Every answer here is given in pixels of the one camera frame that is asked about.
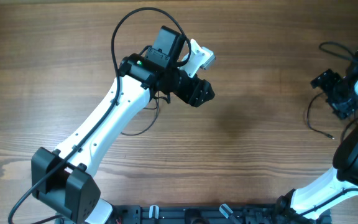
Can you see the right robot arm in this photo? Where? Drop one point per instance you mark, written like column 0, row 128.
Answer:
column 340, row 182

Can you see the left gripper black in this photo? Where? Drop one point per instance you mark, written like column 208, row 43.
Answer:
column 196, row 90

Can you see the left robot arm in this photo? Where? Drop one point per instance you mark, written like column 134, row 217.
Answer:
column 64, row 177

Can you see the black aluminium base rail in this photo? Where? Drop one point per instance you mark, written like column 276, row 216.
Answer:
column 249, row 214

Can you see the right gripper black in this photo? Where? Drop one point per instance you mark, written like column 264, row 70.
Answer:
column 327, row 83

